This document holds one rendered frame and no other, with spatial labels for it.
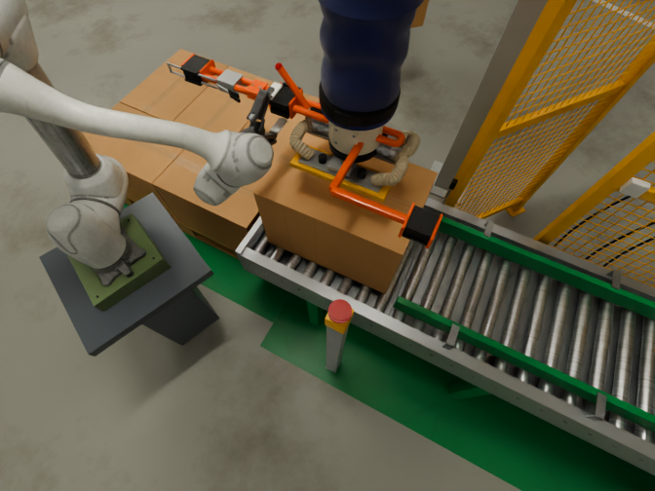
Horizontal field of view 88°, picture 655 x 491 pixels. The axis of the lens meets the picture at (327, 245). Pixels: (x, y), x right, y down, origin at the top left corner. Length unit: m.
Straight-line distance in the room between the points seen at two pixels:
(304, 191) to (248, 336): 1.07
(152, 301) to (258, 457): 0.99
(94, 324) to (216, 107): 1.41
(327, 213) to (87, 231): 0.78
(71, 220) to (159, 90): 1.44
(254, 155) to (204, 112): 1.53
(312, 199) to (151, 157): 1.15
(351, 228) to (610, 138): 2.75
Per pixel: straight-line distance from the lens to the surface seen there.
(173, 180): 2.01
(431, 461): 2.06
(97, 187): 1.39
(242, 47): 3.82
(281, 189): 1.31
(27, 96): 0.95
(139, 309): 1.47
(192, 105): 2.38
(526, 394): 1.59
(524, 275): 1.80
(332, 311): 0.99
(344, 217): 1.23
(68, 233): 1.32
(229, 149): 0.83
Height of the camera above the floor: 1.99
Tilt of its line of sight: 62 degrees down
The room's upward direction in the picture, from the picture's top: 1 degrees clockwise
